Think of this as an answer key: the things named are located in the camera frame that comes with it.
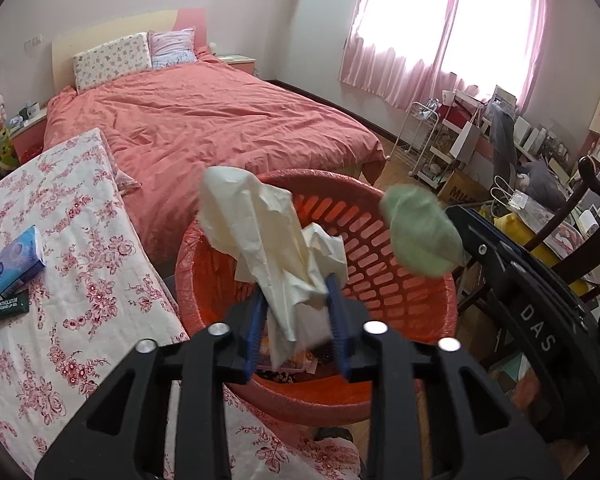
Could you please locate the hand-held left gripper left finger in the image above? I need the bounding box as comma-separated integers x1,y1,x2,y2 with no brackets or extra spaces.
35,287,269,480

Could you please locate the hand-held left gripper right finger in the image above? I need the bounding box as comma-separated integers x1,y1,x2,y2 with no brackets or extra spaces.
324,273,566,480

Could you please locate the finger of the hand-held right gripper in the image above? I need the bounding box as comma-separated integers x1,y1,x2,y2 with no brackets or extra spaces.
445,205,507,272

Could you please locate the green tissue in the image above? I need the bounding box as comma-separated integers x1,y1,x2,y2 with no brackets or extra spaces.
379,183,465,277

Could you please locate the red plastic laundry basket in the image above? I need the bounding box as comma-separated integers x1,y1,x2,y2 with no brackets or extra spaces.
174,168,457,424

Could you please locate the white paper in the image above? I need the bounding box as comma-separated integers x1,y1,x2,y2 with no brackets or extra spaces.
198,165,349,372

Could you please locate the cardboard box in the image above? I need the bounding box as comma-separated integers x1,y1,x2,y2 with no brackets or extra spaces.
437,169,492,207

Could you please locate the yellow bag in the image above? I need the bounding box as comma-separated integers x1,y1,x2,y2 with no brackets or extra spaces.
494,211,547,252

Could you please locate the grey jacket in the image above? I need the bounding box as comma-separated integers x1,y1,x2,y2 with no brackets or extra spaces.
489,105,520,182

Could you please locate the white paper bag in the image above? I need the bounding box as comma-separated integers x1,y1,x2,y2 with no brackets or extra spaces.
449,109,482,162

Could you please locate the dark wooden chair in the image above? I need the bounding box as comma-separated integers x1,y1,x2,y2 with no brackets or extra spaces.
524,156,600,306

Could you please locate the pink floral tablecloth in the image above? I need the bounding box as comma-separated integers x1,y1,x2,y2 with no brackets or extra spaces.
0,127,367,480

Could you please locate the pink curtain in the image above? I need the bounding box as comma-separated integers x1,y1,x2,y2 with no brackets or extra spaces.
338,0,554,112

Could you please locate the coral bed duvet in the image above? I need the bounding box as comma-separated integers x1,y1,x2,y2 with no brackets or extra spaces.
42,52,387,263

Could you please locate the blue tissue pack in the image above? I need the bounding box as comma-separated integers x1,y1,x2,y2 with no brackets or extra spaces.
0,225,46,296

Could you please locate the pink nightstand by window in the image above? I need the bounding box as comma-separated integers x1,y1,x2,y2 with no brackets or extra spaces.
216,53,259,79

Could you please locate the pink striped pillow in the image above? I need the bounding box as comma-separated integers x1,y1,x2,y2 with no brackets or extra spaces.
147,28,199,69

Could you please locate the pink nightstand with mug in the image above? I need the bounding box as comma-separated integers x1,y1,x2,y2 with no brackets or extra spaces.
9,107,49,166

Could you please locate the floral white pillow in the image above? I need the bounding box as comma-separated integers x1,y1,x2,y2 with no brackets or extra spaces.
72,32,151,94

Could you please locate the beige and pink headboard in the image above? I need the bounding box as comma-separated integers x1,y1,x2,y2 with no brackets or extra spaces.
52,8,209,94

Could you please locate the white wire rack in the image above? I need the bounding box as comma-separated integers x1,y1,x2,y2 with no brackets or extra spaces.
394,101,441,182

